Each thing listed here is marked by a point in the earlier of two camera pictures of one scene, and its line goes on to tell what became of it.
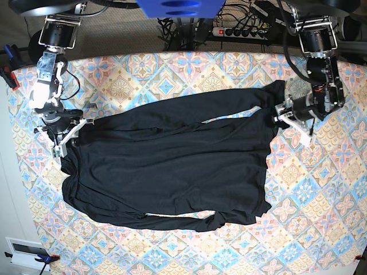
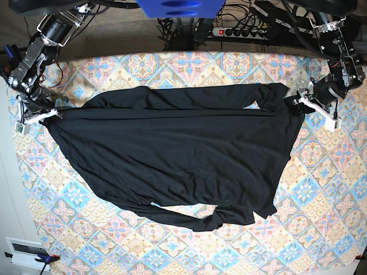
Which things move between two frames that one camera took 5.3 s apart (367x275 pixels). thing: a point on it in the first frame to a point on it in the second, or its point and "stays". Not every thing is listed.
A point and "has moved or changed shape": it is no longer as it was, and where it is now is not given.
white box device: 24,252 stays
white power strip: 261,34 stays
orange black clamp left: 10,77 stays
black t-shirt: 197,162 has moved or changed shape
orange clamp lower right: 359,257 stays
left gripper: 55,125 to 41,100
